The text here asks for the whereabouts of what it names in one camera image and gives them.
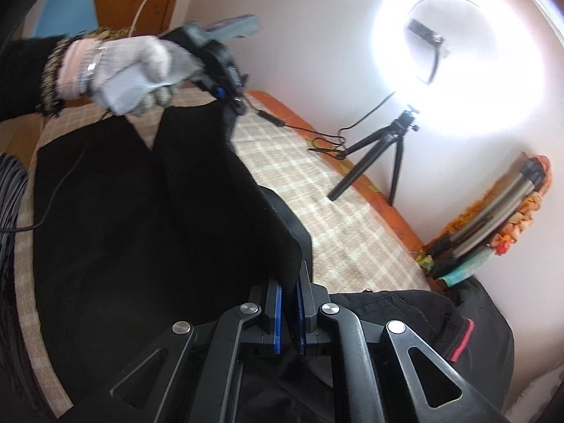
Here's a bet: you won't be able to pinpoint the white ring light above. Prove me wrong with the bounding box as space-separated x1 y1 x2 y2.
370 0 548 140

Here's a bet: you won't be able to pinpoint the silver folded tripod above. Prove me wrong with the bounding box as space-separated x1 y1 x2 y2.
422 158 548 281

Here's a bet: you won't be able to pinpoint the black track pants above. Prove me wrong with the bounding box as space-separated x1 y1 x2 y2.
26 98 516 423

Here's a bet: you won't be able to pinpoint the left hand in grey glove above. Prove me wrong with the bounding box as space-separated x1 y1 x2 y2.
55 35 204 116

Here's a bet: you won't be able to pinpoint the light blue chair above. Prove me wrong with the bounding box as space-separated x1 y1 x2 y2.
32 0 99 38

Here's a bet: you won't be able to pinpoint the black mini tripod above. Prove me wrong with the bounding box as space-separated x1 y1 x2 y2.
327 106 419 206

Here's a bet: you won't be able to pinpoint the black phone holder clip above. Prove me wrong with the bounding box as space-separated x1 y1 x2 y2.
405 19 450 57

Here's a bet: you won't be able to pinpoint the left forearm black sleeve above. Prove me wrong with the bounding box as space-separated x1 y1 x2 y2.
0 26 133 122

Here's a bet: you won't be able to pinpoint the black power cable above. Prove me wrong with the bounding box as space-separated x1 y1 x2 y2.
245 48 444 161

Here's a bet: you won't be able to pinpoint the striped grey fabric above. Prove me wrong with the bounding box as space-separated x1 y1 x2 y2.
1 153 56 422

